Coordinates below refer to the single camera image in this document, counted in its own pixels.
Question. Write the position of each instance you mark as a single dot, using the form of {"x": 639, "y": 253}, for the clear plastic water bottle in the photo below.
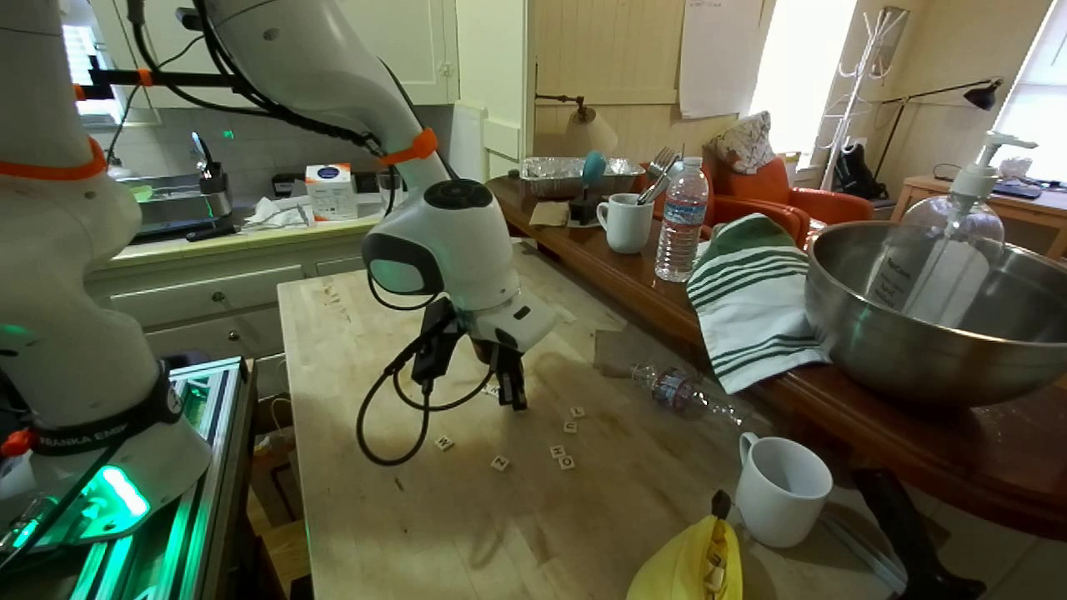
{"x": 683, "y": 220}

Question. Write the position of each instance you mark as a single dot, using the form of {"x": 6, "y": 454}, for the yellow toy banana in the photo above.
{"x": 687, "y": 567}

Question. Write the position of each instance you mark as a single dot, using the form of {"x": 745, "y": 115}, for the orange chair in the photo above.
{"x": 821, "y": 204}

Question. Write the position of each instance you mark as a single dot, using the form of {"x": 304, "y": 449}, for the steel mixing bowl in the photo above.
{"x": 923, "y": 355}

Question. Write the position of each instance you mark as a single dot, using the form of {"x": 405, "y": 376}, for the white kitchen counter cabinet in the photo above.
{"x": 210, "y": 288}

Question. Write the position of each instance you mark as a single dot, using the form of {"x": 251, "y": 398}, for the black tall bottle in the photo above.
{"x": 216, "y": 187}

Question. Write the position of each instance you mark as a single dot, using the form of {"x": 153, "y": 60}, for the black flat bar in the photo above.
{"x": 910, "y": 536}

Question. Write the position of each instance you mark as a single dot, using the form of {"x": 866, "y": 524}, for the small white mug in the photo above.
{"x": 779, "y": 500}

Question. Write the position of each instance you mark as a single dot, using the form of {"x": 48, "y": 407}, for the crushed clear plastic bottle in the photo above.
{"x": 670, "y": 388}

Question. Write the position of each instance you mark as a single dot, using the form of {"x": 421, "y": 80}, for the white crumpled cloth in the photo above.
{"x": 279, "y": 213}

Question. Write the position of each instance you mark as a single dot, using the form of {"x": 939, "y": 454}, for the patterned cloth bundle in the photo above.
{"x": 741, "y": 138}

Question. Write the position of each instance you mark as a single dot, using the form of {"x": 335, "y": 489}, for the large white mug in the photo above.
{"x": 626, "y": 224}

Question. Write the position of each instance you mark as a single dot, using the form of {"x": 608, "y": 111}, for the desk lamp with beige shade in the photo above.
{"x": 587, "y": 128}

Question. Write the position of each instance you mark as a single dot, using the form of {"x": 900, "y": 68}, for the light wooden desk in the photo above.
{"x": 1034, "y": 213}

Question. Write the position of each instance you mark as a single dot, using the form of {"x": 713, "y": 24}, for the black block stand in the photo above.
{"x": 585, "y": 207}

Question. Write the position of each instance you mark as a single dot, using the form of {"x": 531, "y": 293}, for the large aluminium foil tray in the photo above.
{"x": 554, "y": 168}

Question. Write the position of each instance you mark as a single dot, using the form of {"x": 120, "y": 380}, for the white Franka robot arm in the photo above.
{"x": 67, "y": 278}

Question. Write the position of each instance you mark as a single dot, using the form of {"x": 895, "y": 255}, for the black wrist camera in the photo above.
{"x": 435, "y": 337}

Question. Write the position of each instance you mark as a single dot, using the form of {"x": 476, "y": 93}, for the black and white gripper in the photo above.
{"x": 515, "y": 323}

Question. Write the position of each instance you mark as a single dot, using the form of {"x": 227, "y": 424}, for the small cream letter tile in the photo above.
{"x": 571, "y": 424}
{"x": 579, "y": 413}
{"x": 567, "y": 463}
{"x": 502, "y": 463}
{"x": 554, "y": 450}
{"x": 444, "y": 440}

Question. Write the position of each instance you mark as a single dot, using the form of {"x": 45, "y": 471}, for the aluminium frame with green light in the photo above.
{"x": 210, "y": 468}

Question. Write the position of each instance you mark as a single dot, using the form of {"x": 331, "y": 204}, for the white coat rack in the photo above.
{"x": 861, "y": 79}

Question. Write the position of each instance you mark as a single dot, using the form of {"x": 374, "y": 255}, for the white paper on wall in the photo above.
{"x": 720, "y": 56}

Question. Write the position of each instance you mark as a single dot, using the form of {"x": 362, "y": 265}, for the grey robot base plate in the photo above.
{"x": 146, "y": 468}

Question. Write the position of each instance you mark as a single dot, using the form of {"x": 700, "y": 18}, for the black desk lamp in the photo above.
{"x": 984, "y": 93}

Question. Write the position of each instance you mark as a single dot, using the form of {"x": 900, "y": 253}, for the black mount bar orange clamp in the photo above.
{"x": 189, "y": 79}

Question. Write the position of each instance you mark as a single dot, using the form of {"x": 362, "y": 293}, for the dark brown wooden table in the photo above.
{"x": 978, "y": 454}

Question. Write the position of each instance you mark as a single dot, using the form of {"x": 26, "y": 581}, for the green striped white towel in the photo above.
{"x": 753, "y": 303}

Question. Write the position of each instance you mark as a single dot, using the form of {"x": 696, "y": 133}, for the clear pump soap bottle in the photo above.
{"x": 946, "y": 255}

